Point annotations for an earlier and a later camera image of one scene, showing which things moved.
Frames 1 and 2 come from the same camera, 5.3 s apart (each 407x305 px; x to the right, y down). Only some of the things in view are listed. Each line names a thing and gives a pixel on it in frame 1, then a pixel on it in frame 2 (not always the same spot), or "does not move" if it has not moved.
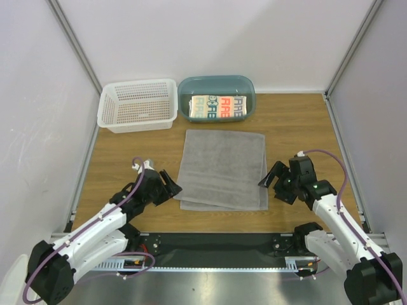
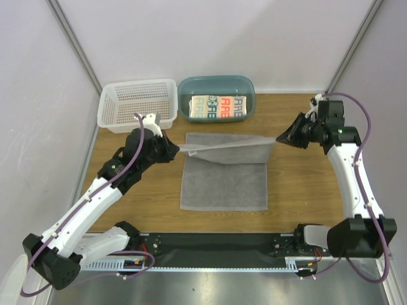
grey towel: x=221 y=171 does not move
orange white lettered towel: x=217 y=106 does not move
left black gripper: x=172 y=189 to x=170 y=149
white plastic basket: x=138 y=105 does not move
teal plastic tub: x=216 y=85 does not move
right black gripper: x=283 y=183 to x=299 y=132
